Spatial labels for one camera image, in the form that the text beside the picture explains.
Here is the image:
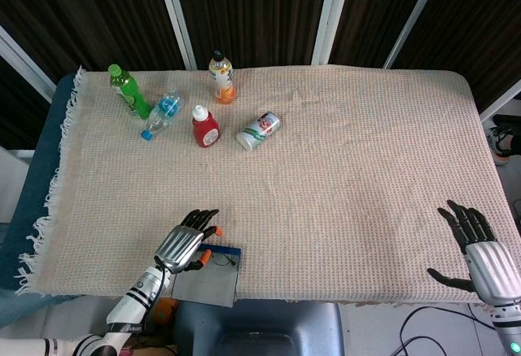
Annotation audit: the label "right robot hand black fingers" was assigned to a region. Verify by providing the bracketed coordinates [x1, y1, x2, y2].
[426, 199, 521, 304]

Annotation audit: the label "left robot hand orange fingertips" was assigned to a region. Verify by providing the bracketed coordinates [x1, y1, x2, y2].
[153, 208, 225, 275]

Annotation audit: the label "blue rectangular box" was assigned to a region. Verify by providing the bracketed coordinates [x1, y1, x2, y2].
[169, 244, 243, 308]

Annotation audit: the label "thin metal eyeglasses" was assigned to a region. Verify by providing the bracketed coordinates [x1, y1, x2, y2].
[211, 252, 239, 268]

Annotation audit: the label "brown cardboard box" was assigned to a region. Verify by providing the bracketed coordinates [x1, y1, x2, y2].
[117, 342, 178, 356]

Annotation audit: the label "orange plastic object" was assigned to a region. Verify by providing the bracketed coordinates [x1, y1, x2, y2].
[153, 297, 180, 327]

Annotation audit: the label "grey blue plastic chair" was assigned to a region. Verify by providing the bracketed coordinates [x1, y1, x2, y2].
[173, 297, 345, 356]

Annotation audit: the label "red ketchup bottle white cap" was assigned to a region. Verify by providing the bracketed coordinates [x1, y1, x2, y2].
[191, 104, 221, 149]

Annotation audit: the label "white green sneaker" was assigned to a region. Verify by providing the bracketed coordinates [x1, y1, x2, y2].
[486, 125, 521, 166]

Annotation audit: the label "clear water bottle blue cap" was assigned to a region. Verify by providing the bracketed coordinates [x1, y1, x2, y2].
[140, 90, 183, 142]

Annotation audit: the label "white drink can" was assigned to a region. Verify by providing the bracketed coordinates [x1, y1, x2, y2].
[235, 111, 281, 152]

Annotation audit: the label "green drink bottle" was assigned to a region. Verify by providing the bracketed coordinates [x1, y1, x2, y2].
[107, 64, 154, 121]

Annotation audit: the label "beige waffle weave cloth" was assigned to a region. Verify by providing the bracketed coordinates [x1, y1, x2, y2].
[14, 65, 521, 306]

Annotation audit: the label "teal blue table mat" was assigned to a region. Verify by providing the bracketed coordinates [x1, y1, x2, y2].
[0, 73, 81, 300]

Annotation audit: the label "orange juice bottle black cap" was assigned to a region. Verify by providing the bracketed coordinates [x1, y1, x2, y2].
[208, 50, 237, 105]

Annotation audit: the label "dark brown slatted panel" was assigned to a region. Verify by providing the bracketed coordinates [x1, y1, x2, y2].
[0, 56, 52, 152]
[0, 0, 186, 84]
[329, 0, 436, 70]
[392, 0, 521, 112]
[170, 0, 333, 71]

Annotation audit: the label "black floor cable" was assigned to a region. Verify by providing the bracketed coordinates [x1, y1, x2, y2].
[398, 305, 496, 356]
[391, 336, 449, 356]

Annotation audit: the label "white partition frame post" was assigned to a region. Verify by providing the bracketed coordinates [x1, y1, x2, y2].
[383, 0, 449, 70]
[479, 86, 521, 123]
[0, 25, 57, 103]
[312, 0, 353, 66]
[154, 0, 199, 71]

